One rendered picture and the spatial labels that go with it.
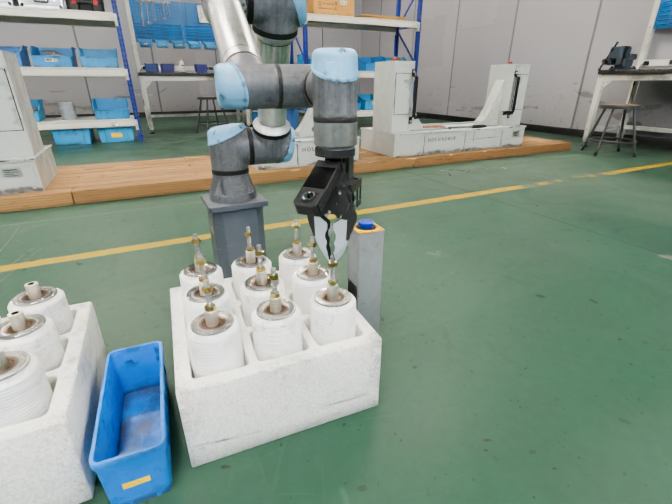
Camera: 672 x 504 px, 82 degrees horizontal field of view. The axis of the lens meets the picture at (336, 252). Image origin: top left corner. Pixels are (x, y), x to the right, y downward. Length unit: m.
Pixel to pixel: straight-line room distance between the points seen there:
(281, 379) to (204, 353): 0.15
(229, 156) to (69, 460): 0.84
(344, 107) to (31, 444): 0.70
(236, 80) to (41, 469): 0.69
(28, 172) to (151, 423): 2.04
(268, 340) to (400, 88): 2.80
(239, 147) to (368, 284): 0.58
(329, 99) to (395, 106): 2.66
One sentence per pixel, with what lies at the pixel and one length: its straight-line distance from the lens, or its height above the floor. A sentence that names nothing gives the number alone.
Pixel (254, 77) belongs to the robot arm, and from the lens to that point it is 0.73.
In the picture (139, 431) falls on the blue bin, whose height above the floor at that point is 0.00.
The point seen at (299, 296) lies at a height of 0.21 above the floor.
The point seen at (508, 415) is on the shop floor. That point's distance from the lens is 0.97.
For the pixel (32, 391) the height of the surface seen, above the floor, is 0.21.
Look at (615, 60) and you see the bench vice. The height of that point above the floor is 0.84.
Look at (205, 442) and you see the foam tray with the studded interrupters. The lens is 0.82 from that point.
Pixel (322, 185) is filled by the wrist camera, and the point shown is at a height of 0.50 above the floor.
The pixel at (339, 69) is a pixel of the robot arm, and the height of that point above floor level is 0.67.
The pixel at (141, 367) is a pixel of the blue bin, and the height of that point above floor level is 0.06.
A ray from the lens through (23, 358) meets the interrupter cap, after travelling 0.80.
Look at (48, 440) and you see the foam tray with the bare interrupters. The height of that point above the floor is 0.15.
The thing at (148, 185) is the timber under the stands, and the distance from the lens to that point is 2.66.
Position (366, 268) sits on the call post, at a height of 0.21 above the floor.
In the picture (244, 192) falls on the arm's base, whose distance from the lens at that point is 1.27.
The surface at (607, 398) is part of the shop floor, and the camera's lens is 1.11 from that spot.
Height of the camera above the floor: 0.65
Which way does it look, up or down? 24 degrees down
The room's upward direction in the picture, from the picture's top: straight up
